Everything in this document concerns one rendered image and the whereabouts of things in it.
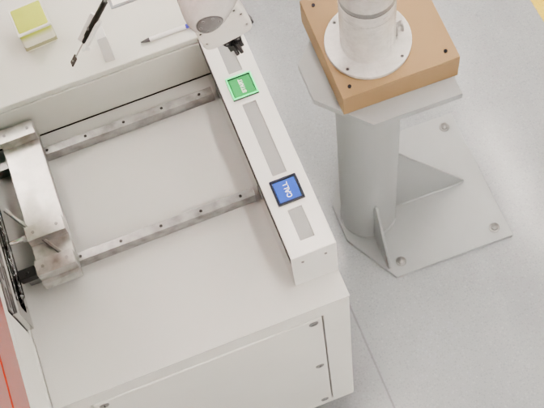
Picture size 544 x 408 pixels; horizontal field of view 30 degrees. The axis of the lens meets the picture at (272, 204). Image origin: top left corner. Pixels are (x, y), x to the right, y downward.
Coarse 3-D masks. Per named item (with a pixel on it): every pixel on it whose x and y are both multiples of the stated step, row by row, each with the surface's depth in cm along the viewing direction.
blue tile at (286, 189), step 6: (288, 180) 200; (294, 180) 199; (276, 186) 199; (282, 186) 199; (288, 186) 199; (294, 186) 199; (276, 192) 199; (282, 192) 199; (288, 192) 198; (294, 192) 198; (300, 192) 198; (282, 198) 198; (288, 198) 198
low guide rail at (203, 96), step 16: (192, 96) 223; (208, 96) 224; (144, 112) 223; (160, 112) 222; (176, 112) 224; (96, 128) 222; (112, 128) 222; (128, 128) 223; (64, 144) 221; (80, 144) 222; (48, 160) 222; (0, 176) 221
